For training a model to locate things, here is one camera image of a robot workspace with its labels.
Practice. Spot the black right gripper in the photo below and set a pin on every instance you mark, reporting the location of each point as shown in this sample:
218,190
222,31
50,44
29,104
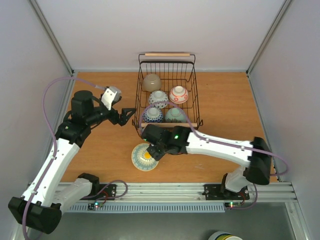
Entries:
155,151

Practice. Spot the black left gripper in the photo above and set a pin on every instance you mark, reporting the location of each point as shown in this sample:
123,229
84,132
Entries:
123,119

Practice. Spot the yellow blue pattern bowl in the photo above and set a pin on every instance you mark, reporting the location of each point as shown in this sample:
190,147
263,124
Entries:
141,158

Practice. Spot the red zigzag pattern bowl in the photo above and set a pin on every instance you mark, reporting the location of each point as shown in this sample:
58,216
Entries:
153,115

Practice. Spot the red diamond pattern bowl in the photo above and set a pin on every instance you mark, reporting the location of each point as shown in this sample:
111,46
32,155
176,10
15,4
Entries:
160,98

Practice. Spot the beige leaf pattern bowl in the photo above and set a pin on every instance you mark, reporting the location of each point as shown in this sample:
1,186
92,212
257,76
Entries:
151,82

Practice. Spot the mint green bowl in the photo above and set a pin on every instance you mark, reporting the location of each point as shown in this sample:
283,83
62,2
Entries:
174,115

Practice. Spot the black wire dish rack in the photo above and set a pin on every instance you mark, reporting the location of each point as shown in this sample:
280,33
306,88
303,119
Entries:
167,93

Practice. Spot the orange floral white bowl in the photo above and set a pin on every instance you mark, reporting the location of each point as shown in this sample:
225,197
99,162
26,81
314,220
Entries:
178,95

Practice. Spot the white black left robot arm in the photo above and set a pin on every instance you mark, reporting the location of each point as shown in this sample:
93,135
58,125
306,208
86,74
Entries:
39,207

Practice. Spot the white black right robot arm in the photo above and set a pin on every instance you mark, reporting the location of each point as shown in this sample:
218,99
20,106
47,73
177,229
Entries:
253,157

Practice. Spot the left small circuit board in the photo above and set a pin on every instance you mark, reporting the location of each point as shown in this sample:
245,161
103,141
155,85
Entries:
94,206

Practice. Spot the small circuit board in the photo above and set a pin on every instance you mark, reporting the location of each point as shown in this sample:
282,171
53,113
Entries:
233,205
94,206

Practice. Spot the right small circuit board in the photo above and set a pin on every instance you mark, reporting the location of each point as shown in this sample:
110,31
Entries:
233,205

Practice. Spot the white yellow blue container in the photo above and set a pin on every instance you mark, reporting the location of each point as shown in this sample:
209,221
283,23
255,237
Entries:
222,235

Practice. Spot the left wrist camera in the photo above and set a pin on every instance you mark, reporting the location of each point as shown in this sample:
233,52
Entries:
109,96

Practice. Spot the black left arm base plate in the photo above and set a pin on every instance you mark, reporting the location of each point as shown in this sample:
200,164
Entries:
103,192

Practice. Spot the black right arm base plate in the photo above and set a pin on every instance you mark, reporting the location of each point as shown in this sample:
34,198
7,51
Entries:
215,192

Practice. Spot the slotted grey cable duct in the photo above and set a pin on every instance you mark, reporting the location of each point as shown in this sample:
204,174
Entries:
132,208

